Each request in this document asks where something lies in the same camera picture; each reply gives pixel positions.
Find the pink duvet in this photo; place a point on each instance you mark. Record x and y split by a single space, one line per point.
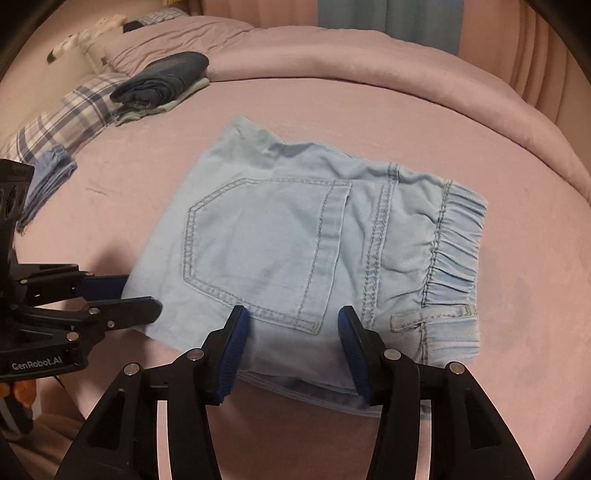
369 55

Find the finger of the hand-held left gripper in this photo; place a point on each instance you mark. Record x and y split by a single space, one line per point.
106 286
134 311

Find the folded blue garment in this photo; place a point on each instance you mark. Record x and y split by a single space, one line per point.
46 177

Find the white stuffed toy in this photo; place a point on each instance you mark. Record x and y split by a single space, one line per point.
97 46

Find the light blue denim pants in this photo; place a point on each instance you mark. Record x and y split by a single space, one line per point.
258 230

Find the pink bed sheet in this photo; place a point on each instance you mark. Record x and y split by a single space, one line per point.
323 106

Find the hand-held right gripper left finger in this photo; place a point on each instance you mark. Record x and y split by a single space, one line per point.
233 351

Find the blue plaid pillow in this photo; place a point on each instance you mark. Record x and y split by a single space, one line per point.
161 17
78 110

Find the folded dark blue jeans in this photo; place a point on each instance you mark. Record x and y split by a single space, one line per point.
171 69

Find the blue curtain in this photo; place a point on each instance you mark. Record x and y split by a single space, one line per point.
392 18

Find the pink curtain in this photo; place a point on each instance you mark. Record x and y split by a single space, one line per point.
531 60
258 11

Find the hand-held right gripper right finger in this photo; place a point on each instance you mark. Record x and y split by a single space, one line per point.
353 351

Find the folded pale green garment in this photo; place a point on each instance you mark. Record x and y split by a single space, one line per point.
184 94

